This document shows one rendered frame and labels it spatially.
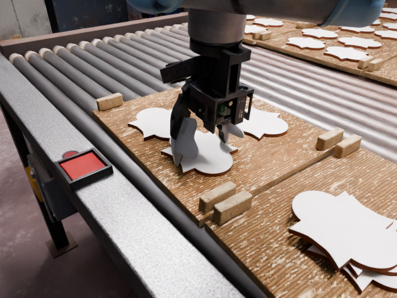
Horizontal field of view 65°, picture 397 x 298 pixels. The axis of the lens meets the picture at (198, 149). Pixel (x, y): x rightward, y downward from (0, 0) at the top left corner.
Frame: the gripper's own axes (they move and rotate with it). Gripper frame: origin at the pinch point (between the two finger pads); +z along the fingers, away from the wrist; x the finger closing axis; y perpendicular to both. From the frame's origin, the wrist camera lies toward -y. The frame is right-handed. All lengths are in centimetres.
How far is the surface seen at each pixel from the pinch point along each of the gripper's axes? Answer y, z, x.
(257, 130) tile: 0.8, 0.4, 13.4
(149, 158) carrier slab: -4.5, 1.7, -7.7
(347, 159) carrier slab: 16.5, 0.2, 20.1
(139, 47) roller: -73, 8, 25
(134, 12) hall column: -398, 86, 182
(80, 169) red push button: -9.4, 2.7, -18.5
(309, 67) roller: -20, 5, 59
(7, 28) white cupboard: -449, 98, 23
